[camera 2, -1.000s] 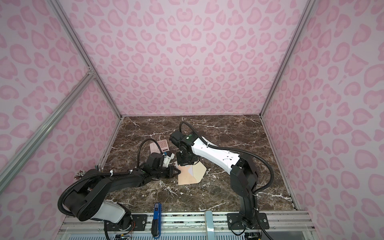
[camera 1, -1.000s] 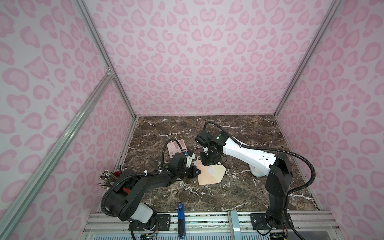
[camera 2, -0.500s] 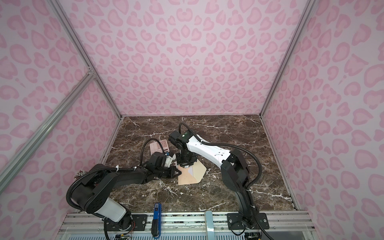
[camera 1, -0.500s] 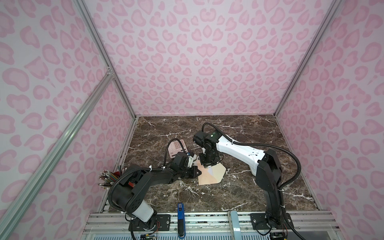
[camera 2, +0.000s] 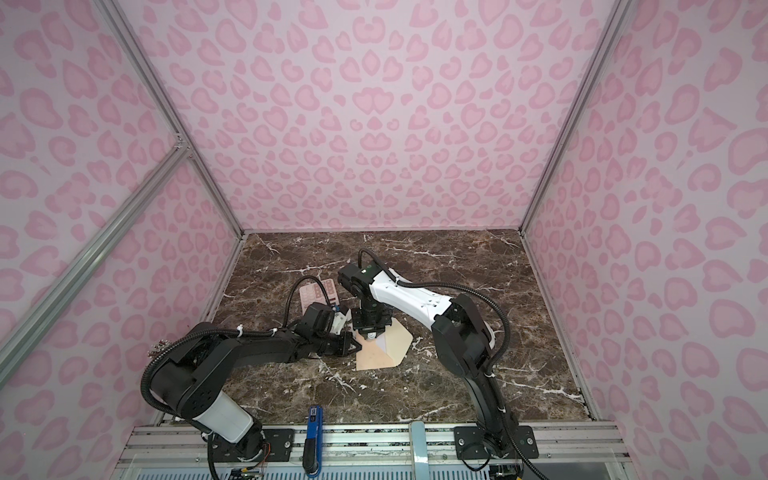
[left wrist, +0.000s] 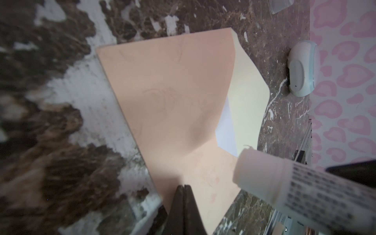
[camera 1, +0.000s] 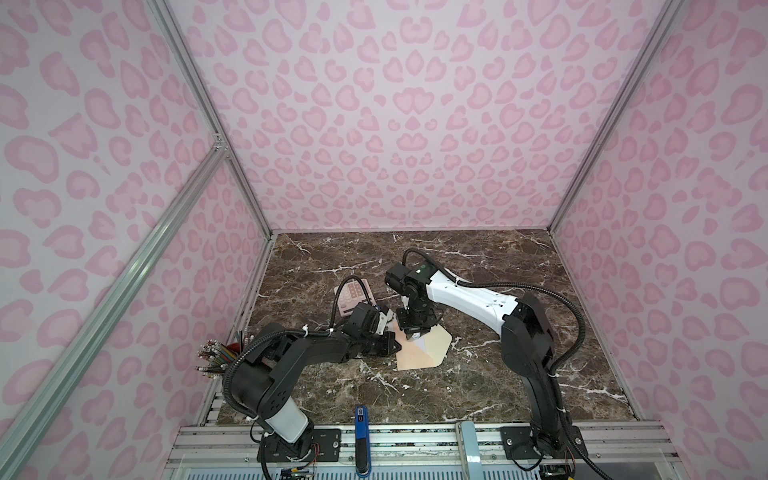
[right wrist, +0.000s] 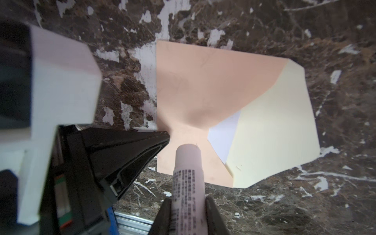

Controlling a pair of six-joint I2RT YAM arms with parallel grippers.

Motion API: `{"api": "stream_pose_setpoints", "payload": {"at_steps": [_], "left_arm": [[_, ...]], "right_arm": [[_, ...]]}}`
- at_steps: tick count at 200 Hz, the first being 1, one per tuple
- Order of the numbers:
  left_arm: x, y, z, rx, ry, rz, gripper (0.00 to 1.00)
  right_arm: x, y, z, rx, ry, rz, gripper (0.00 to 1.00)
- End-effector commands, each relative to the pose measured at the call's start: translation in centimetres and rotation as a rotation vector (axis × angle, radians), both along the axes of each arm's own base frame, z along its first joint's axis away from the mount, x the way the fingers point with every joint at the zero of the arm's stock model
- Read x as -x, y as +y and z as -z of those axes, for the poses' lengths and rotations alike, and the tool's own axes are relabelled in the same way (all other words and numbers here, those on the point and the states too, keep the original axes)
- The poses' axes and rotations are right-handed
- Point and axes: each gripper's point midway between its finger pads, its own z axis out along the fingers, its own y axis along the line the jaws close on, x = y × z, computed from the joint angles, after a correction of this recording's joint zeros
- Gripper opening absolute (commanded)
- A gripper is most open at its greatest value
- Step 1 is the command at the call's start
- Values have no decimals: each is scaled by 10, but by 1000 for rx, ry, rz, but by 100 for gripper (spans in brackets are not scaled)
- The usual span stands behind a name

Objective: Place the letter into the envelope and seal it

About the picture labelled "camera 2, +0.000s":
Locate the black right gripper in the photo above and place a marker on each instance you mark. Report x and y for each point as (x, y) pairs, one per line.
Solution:
(376, 329)

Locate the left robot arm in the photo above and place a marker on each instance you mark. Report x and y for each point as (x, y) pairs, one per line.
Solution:
(186, 378)

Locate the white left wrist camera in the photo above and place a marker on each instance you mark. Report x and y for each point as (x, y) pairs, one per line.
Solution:
(341, 317)

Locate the blue black tool on rail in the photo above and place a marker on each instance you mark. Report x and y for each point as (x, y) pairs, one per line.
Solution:
(313, 443)

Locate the peach pink envelope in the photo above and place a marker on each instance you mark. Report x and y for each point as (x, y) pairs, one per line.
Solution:
(388, 350)

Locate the pink desk calculator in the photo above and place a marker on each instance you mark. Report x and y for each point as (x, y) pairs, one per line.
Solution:
(310, 292)

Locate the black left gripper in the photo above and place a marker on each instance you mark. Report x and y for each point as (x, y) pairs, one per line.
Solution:
(346, 338)

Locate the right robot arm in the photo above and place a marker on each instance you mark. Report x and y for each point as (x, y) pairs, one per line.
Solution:
(471, 333)

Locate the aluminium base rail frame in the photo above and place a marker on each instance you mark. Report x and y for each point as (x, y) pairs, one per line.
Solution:
(559, 450)

